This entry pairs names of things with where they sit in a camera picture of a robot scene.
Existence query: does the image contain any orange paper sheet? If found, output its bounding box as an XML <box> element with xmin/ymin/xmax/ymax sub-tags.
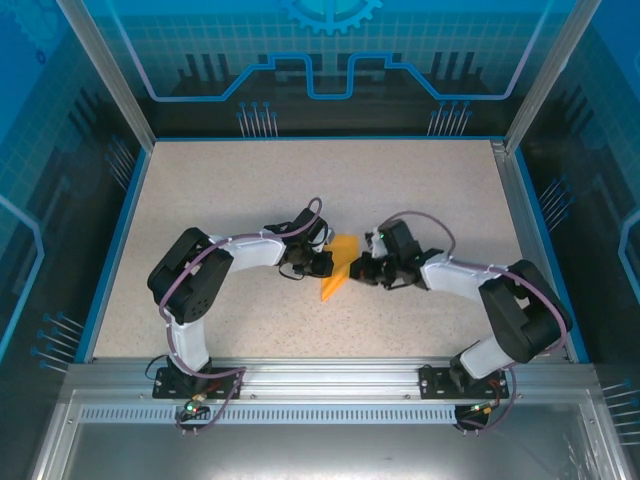
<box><xmin>318</xmin><ymin>233</ymin><xmax>361</xmax><ymax>303</ymax></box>

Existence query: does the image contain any blue table edge trim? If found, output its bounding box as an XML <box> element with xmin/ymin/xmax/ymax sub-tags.
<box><xmin>73</xmin><ymin>147</ymin><xmax>154</xmax><ymax>365</ymax></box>
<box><xmin>513</xmin><ymin>148</ymin><xmax>592</xmax><ymax>365</ymax></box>

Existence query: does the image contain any small lit circuit board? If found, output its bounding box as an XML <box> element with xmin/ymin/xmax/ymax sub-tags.
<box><xmin>182</xmin><ymin>394</ymin><xmax>210</xmax><ymax>420</ymax></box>
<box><xmin>467</xmin><ymin>399</ymin><xmax>502</xmax><ymax>420</ymax></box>

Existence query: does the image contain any metal tray panel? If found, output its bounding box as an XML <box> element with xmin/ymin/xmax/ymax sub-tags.
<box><xmin>27</xmin><ymin>389</ymin><xmax>634</xmax><ymax>480</ymax></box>

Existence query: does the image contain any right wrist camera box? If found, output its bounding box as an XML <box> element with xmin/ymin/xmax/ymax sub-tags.
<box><xmin>363</xmin><ymin>227</ymin><xmax>389</xmax><ymax>256</ymax></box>

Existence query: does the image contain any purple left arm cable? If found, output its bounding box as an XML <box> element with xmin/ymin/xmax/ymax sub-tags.
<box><xmin>158</xmin><ymin>197</ymin><xmax>324</xmax><ymax>437</ymax></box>

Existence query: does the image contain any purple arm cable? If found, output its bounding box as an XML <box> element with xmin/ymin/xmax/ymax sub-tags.
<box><xmin>158</xmin><ymin>197</ymin><xmax>324</xmax><ymax>437</ymax></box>
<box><xmin>372</xmin><ymin>210</ymin><xmax>571</xmax><ymax>436</ymax></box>

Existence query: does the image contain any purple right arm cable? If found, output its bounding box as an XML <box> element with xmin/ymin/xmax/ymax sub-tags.
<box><xmin>372</xmin><ymin>210</ymin><xmax>571</xmax><ymax>436</ymax></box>

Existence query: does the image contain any aluminium mounting rail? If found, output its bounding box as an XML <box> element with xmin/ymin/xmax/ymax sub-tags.
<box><xmin>64</xmin><ymin>355</ymin><xmax>601</xmax><ymax>401</ymax></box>

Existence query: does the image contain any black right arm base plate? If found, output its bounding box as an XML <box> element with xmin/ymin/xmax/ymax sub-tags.
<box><xmin>418</xmin><ymin>363</ymin><xmax>511</xmax><ymax>400</ymax></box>

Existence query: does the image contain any aluminium side rail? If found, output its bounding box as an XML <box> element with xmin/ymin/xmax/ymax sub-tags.
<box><xmin>491</xmin><ymin>140</ymin><xmax>575</xmax><ymax>364</ymax></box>

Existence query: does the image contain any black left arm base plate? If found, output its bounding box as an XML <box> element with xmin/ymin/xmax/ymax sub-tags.
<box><xmin>152</xmin><ymin>364</ymin><xmax>246</xmax><ymax>400</ymax></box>

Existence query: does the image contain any slotted cable duct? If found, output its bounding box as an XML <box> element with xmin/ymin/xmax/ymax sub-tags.
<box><xmin>78</xmin><ymin>405</ymin><xmax>459</xmax><ymax>424</ymax></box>

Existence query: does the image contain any aluminium frame post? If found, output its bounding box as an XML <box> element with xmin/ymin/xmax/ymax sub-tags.
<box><xmin>503</xmin><ymin>0</ymin><xmax>605</xmax><ymax>154</ymax></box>
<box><xmin>54</xmin><ymin>0</ymin><xmax>157</xmax><ymax>151</ymax></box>

